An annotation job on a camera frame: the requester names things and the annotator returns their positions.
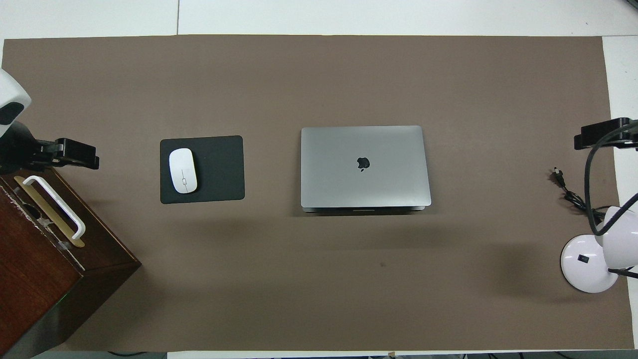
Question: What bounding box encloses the dark right gripper cable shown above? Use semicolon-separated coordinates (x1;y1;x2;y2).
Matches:
584;121;638;236

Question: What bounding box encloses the brown table mat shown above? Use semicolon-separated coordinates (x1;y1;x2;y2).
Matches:
0;35;635;352

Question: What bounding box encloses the dark brown wooden box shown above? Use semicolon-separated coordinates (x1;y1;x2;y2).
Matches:
0;167;142;357

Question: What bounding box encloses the white box handle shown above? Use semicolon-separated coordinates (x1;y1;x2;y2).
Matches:
22;176;86;241

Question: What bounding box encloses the white computer mouse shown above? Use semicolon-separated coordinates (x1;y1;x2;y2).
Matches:
168;148;198;194

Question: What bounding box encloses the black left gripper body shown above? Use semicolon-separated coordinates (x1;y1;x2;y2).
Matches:
0;121;56;174

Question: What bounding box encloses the white desk lamp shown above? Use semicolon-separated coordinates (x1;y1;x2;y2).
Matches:
560;206;638;294

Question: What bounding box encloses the black mouse pad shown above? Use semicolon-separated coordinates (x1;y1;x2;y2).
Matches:
159;135;246;204

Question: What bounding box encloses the black lamp power cable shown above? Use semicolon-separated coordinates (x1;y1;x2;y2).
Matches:
552;168;609;224

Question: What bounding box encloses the gold handle plate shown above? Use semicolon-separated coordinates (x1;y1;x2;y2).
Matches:
13;176;85;248

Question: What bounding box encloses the silver grey laptop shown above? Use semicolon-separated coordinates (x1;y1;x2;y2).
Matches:
300;126;432;214

